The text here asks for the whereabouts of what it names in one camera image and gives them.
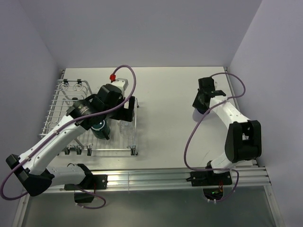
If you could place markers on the white wire dish rack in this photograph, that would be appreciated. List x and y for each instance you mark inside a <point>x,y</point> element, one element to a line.
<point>77,98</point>

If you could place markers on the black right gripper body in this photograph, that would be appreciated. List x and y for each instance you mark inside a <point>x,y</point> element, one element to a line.
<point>197,103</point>

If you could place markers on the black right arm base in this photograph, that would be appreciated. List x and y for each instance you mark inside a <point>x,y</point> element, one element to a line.
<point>214,183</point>

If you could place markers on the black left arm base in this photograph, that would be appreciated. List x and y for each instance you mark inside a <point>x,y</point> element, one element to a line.
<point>98,182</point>

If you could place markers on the clear glass tumbler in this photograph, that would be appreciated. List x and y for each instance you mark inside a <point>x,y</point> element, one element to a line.
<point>126,128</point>

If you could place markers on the dark green mug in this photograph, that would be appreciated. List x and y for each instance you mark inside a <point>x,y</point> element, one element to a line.
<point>101,130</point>

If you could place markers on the lavender plastic cup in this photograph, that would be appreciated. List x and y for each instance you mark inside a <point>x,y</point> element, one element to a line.
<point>201,111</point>

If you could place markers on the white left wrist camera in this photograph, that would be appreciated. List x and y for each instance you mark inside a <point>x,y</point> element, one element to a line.
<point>121,83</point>

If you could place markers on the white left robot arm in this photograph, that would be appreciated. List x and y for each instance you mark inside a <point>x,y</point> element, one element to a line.
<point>32,167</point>

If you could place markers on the aluminium rail frame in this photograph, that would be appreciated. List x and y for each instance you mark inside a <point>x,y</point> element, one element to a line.
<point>151,189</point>

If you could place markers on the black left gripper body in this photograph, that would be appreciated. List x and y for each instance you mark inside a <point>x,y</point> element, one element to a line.
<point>118,114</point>

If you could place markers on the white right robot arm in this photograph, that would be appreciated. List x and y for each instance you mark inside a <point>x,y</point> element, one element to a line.
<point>243,141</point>

